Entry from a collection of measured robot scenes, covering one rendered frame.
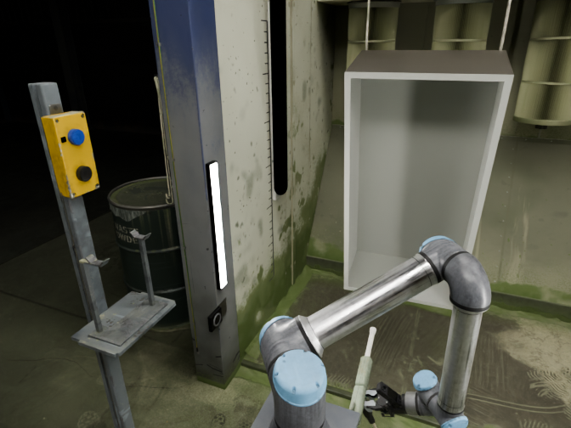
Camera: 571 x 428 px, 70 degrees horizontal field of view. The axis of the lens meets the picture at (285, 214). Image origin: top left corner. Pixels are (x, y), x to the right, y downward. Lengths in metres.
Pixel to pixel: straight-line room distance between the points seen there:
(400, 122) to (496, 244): 1.37
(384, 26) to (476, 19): 0.54
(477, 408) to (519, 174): 1.63
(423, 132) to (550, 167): 1.39
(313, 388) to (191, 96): 1.16
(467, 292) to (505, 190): 1.97
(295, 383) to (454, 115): 1.44
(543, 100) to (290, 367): 2.28
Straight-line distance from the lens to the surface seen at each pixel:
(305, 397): 1.18
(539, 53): 2.93
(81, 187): 1.49
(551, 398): 2.66
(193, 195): 1.83
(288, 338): 1.32
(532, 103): 2.94
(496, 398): 2.53
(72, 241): 1.62
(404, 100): 2.08
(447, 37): 2.89
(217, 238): 1.87
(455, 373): 1.52
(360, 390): 1.92
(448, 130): 2.12
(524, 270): 3.17
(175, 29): 1.72
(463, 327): 1.40
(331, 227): 3.23
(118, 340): 1.59
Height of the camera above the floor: 1.76
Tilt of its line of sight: 23 degrees down
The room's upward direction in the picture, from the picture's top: 1 degrees counter-clockwise
